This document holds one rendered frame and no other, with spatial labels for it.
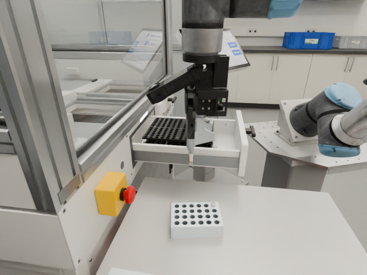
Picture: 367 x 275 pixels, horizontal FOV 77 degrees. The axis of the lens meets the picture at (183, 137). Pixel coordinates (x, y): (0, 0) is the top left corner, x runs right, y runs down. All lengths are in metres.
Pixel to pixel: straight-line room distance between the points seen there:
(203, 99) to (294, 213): 0.42
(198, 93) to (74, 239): 0.36
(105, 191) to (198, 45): 0.34
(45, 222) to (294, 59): 3.68
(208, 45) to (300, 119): 0.70
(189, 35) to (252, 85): 3.40
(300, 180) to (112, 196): 0.84
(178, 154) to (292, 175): 0.58
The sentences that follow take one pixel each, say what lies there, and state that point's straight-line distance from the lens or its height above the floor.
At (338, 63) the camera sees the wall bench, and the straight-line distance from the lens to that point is 4.08.
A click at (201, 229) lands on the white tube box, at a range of 0.59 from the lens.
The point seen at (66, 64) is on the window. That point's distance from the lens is 0.47.
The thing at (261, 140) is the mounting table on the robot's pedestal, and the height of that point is 0.76.
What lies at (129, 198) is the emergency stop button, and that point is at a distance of 0.54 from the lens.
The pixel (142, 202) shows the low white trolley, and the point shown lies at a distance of 0.71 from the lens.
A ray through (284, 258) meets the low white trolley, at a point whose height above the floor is 0.76.
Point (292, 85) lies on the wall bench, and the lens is 3.93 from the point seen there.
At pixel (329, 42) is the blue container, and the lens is 4.11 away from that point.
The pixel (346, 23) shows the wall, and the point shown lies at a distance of 4.78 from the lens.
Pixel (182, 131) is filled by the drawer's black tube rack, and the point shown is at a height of 0.90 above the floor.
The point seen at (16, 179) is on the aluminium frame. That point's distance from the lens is 0.45.
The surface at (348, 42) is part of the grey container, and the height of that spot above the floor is 0.99.
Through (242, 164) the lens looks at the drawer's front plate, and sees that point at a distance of 0.69.
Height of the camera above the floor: 1.22
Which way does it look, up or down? 26 degrees down
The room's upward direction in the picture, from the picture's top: straight up
